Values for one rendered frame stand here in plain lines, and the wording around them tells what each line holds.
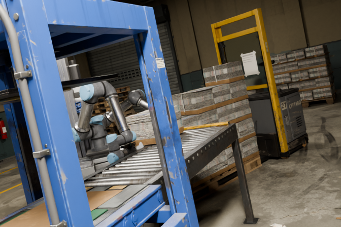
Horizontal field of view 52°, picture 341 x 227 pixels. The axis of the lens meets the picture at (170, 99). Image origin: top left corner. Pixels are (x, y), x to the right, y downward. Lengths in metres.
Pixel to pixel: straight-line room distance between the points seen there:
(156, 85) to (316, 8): 8.67
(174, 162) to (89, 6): 0.69
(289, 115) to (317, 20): 5.47
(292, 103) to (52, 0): 4.02
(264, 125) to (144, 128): 2.42
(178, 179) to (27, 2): 0.88
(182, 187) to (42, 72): 0.79
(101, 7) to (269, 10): 9.00
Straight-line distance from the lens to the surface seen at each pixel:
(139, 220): 1.47
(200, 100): 3.65
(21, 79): 0.93
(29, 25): 0.94
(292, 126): 4.72
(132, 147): 2.54
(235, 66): 4.15
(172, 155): 1.43
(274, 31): 10.00
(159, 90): 1.40
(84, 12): 1.12
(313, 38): 9.87
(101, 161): 2.80
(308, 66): 8.26
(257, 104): 4.70
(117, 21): 1.25
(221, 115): 3.87
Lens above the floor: 1.25
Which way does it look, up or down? 3 degrees down
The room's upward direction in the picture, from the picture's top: 12 degrees counter-clockwise
